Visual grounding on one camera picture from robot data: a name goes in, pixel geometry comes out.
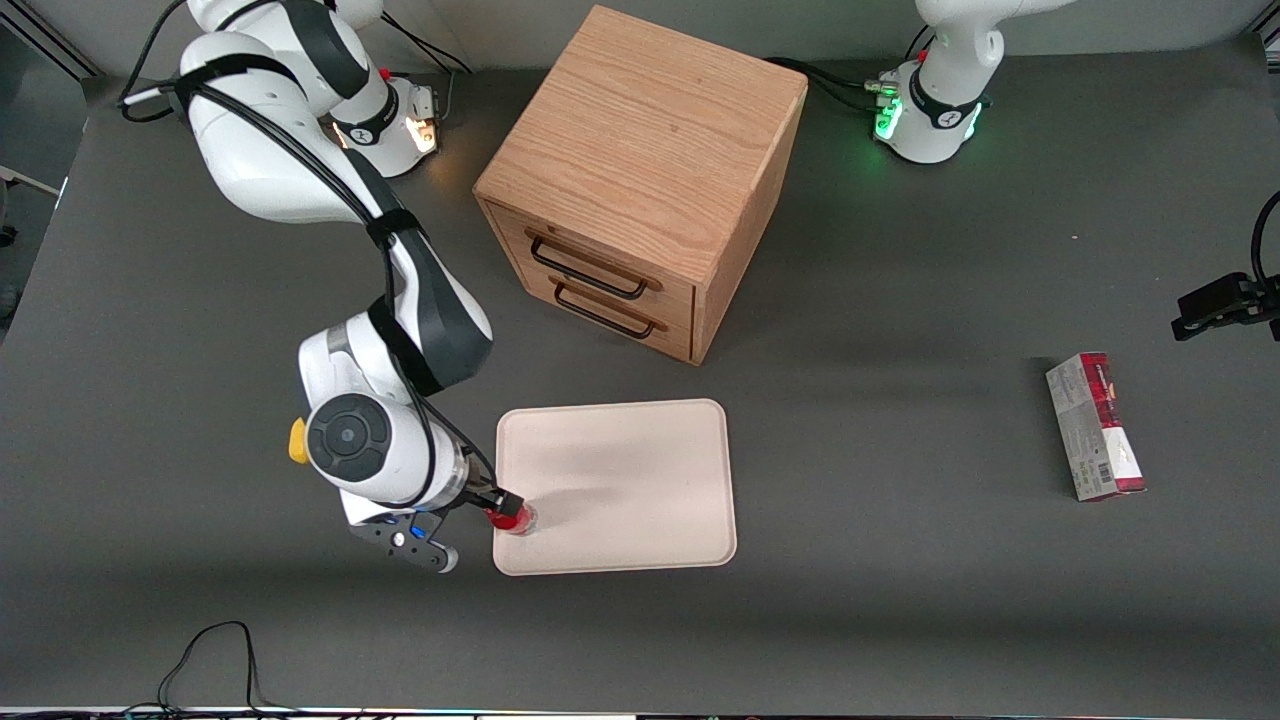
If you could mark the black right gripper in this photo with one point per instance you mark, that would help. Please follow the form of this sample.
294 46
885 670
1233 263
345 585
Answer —
487 497

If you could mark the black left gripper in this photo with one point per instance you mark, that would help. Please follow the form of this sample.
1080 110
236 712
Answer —
1222 303

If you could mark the red coke bottle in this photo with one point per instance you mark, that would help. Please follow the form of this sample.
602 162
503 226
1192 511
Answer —
518 522

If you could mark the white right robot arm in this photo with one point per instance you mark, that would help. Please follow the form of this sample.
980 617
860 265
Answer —
270 170

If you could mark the beige plastic tray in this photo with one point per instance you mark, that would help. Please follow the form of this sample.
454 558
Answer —
630 480

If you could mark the red white carton box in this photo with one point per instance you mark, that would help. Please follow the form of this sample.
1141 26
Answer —
1098 430

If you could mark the yellow lemon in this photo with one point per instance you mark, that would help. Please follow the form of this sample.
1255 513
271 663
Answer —
297 442

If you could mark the wooden drawer cabinet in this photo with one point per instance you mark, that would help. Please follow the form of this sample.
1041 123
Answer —
640 130

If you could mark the dark grey wrist camera mount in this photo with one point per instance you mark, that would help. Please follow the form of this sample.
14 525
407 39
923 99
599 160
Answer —
405 540

